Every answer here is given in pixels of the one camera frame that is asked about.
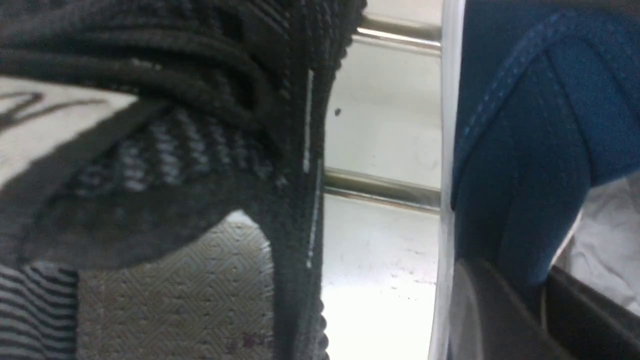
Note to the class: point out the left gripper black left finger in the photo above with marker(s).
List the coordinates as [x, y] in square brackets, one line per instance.
[488, 321]

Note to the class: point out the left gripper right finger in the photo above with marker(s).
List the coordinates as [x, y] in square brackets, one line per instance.
[587, 324]

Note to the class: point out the navy canvas slip-on shoe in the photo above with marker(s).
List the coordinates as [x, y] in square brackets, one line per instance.
[540, 148]

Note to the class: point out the stainless steel shoe rack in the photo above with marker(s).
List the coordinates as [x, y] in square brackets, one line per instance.
[396, 35]

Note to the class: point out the black knit sneaker left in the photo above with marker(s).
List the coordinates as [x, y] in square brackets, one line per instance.
[162, 166]

